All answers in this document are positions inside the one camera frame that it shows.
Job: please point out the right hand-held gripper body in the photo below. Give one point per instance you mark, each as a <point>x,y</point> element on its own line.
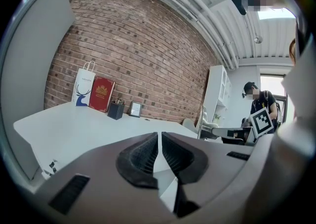
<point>261,122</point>

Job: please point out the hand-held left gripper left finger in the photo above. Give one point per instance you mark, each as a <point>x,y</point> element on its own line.
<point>98,181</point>

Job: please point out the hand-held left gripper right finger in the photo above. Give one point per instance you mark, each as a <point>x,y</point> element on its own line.
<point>222,181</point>

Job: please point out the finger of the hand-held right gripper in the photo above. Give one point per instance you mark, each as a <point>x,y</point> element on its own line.
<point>233,141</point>
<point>222,132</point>

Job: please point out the person's right forearm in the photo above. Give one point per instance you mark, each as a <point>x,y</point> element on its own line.
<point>291,168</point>

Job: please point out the small potted plant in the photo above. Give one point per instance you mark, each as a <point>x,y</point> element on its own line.
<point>217,118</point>

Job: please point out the window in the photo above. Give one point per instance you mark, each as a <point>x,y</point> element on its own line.
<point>272,94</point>

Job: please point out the grey chair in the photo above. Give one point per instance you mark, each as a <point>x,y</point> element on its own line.
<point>190,125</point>

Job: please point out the white cabinet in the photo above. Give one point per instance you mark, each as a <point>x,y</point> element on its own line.
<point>217,87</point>

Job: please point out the person's torso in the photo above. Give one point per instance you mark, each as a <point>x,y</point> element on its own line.
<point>304,82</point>

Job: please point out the black pen holder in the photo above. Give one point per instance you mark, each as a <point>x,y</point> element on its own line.
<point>115,111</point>

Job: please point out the pens in holder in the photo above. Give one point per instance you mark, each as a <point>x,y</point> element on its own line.
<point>119,100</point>

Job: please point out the ceiling spot lamp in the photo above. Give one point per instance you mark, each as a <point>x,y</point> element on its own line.
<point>258,39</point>

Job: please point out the red book gold ornament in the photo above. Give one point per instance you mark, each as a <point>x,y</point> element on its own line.
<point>101,94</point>

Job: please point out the white paper bag blue deer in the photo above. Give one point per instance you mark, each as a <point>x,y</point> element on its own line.
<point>82,89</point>

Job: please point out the grey refrigerator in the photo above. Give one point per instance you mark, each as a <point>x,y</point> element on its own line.
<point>32,69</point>

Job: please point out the row of white ceiling pipes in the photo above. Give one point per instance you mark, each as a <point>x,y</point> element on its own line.
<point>197,3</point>

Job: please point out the small black picture frame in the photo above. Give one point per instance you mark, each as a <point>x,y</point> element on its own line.
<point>135,109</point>

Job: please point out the black head camera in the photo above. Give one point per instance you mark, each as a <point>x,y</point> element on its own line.
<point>238,3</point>

